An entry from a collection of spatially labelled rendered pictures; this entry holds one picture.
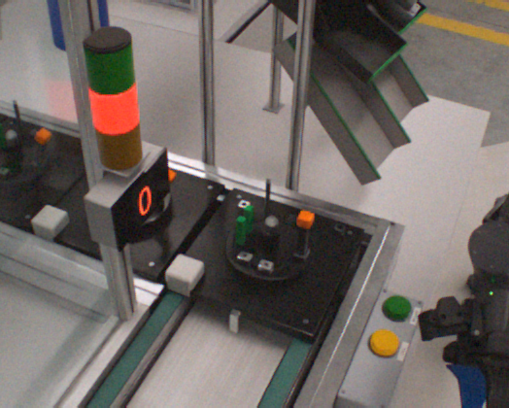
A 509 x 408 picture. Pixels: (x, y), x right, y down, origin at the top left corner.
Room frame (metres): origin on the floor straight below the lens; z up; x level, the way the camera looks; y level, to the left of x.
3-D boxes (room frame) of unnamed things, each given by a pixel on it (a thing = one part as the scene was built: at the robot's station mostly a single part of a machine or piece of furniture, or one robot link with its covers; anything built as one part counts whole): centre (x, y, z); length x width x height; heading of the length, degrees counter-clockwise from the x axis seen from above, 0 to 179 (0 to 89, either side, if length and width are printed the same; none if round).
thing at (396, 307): (0.64, -0.22, 0.96); 0.04 x 0.04 x 0.02
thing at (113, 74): (0.60, 0.16, 1.38); 0.05 x 0.05 x 0.05
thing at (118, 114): (0.60, 0.16, 1.33); 0.05 x 0.05 x 0.05
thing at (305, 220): (0.72, -0.06, 1.04); 0.04 x 0.02 x 0.08; 68
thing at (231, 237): (0.73, -0.02, 0.98); 0.14 x 0.14 x 0.02
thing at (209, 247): (0.73, -0.02, 0.96); 0.24 x 0.24 x 0.02; 68
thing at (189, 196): (0.83, 0.21, 1.01); 0.24 x 0.24 x 0.13; 68
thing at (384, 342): (0.57, -0.19, 0.96); 0.04 x 0.04 x 0.02
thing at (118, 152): (0.60, 0.16, 1.28); 0.05 x 0.05 x 0.05
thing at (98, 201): (0.60, 0.16, 1.29); 0.12 x 0.05 x 0.25; 158
